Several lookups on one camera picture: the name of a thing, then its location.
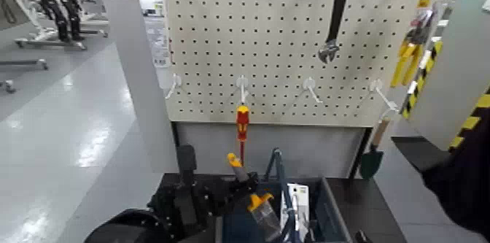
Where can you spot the red yellow screwdriver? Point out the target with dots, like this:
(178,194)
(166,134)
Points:
(242,125)

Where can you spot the blue-grey plastic crate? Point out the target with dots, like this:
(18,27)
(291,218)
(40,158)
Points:
(325,214)

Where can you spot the white packaged item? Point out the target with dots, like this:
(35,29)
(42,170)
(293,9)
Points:
(300,202)

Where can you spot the grey wheeled stand base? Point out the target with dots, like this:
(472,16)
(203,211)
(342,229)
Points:
(23,63)

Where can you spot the beige pegboard panel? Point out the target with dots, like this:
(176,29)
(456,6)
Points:
(275,53)

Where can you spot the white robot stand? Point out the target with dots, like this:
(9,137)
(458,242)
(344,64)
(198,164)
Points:
(34,26)

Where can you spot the black humanoid robot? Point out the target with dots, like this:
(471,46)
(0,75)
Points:
(57,3)

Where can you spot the grey panel with hazard tape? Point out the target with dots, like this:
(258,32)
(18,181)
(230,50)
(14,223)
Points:
(455,64)

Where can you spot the white pegboard hook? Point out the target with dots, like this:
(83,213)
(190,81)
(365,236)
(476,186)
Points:
(174,83)
(242,85)
(379,89)
(310,85)

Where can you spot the white hanging product card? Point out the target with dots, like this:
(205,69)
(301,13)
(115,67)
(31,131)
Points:
(156,22)

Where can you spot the black adjustable wrench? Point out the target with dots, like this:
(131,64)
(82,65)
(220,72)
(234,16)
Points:
(335,18)

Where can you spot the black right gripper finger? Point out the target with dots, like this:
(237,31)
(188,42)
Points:
(361,237)

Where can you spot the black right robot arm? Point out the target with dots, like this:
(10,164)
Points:
(467,183)

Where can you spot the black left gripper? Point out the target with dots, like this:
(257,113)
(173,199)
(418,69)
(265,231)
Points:
(206,202)

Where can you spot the grey shelf side panel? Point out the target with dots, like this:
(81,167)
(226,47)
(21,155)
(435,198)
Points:
(141,83)

